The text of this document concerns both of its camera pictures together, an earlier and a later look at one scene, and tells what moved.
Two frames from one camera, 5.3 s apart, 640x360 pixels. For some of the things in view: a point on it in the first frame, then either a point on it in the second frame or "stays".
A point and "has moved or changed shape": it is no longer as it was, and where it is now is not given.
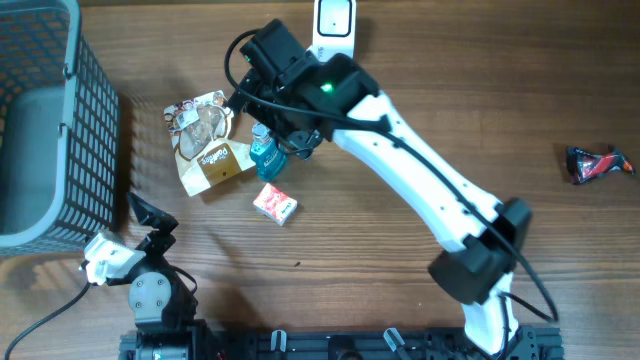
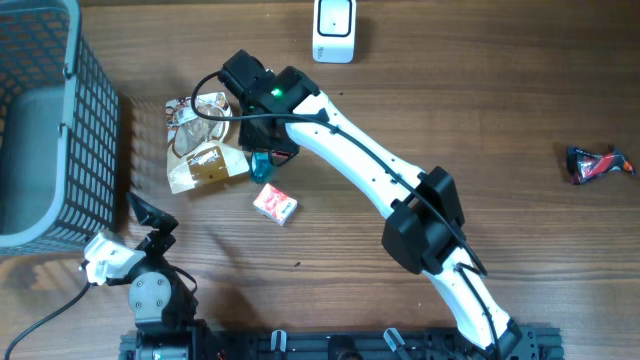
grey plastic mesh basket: x=59 y=132 stays
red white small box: x=275 y=204 stays
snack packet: x=198 y=128 has moved or changed shape
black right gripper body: x=285 y=125 → x=251 y=134
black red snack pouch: x=582 y=165 stays
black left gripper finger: x=152 y=216 stays
